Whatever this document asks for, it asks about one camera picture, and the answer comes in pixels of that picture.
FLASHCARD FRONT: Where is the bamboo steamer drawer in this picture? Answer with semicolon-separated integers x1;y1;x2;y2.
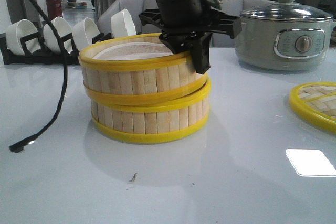
79;33;207;105
91;78;211;144

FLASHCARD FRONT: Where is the right grey chair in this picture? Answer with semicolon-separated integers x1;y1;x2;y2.
211;0;275;48

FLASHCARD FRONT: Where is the black cable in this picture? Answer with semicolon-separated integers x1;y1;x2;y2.
9;0;69;154

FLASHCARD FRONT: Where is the grey-green electric cooking pot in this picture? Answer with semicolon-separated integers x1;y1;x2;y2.
235;17;335;71

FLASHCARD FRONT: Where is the white bowl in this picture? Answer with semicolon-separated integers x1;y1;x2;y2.
72;17;100;51
5;19;38;56
43;17;74;55
110;9;137;38

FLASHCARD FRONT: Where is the woven bamboo steamer lid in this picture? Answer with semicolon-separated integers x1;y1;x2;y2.
288;82;335;134

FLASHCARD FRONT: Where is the black bowl rack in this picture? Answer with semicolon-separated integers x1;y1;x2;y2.
0;31;112;66

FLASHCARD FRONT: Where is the left grey chair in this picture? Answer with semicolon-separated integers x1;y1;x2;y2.
97;0;161;34

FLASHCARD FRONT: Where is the red bin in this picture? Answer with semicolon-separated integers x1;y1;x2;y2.
46;0;62;20

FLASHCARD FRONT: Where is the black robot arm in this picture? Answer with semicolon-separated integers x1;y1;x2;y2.
139;0;242;74

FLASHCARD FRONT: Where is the glass pot lid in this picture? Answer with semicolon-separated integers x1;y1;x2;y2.
241;0;333;22

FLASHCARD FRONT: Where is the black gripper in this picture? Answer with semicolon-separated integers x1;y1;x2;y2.
139;0;242;74

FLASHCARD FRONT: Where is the grey chair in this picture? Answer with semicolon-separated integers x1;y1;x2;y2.
211;0;275;48
97;0;161;34

